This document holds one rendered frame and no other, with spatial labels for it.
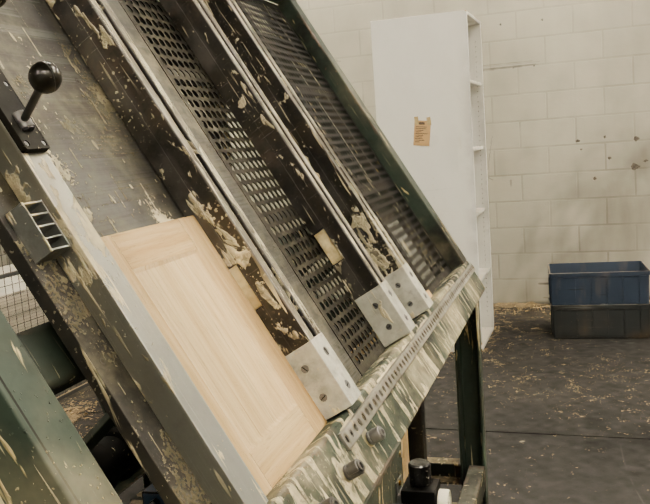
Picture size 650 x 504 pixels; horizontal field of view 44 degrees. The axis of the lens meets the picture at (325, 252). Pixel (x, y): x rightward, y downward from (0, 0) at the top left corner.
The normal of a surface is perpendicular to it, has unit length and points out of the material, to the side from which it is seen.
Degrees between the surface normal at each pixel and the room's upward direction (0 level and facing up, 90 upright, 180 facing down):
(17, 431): 90
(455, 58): 90
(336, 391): 90
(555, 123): 90
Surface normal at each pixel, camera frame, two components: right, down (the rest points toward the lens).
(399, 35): -0.32, 0.15
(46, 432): 0.79, -0.53
